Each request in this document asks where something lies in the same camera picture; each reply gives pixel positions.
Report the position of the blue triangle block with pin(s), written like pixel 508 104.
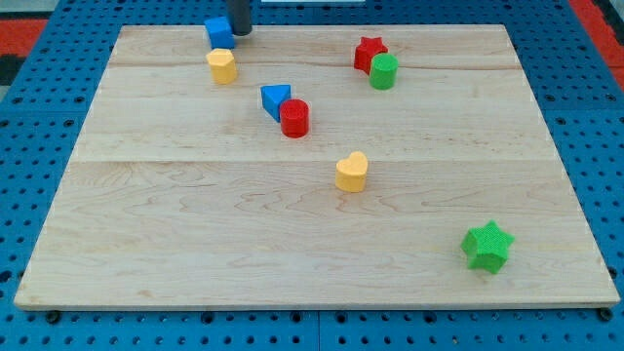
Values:
pixel 272 96

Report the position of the light wooden board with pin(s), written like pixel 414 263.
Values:
pixel 182 194

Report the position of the red cylinder block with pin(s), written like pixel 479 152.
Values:
pixel 294 115

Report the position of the yellow hexagon block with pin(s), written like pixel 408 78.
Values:
pixel 222 64

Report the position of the red star block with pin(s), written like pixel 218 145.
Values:
pixel 366 50

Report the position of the green star block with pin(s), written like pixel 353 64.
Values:
pixel 487 247

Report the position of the green cylinder block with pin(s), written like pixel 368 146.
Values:
pixel 383 71

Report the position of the blue cube block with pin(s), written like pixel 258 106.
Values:
pixel 220 33

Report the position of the yellow heart block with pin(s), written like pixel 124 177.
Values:
pixel 351 172

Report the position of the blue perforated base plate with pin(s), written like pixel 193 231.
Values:
pixel 48 101

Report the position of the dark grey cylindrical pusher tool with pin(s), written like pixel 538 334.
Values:
pixel 239 13

